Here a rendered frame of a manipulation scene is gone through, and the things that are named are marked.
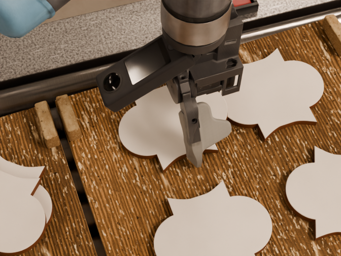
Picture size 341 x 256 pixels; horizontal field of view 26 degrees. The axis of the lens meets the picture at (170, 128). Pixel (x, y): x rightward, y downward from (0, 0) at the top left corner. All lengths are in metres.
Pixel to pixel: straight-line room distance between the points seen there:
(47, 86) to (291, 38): 0.35
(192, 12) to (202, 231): 0.29
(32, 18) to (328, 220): 0.44
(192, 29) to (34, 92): 0.34
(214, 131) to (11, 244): 0.28
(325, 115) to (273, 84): 0.08
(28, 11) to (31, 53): 0.39
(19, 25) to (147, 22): 0.43
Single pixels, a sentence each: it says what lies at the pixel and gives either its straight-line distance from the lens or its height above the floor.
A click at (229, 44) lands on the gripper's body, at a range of 0.84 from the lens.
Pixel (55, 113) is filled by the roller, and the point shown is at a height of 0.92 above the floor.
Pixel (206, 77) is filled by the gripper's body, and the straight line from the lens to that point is 0.84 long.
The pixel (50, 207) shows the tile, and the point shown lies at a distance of 0.91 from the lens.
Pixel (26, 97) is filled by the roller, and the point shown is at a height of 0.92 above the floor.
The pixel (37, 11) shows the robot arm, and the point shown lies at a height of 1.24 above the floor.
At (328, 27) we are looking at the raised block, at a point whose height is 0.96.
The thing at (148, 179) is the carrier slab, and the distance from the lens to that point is 0.94.
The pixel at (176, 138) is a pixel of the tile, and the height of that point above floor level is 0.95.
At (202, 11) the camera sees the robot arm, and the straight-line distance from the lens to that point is 0.74.
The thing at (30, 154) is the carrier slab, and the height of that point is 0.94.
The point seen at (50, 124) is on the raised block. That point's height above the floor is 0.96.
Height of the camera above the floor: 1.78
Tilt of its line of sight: 60 degrees down
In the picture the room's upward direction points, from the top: straight up
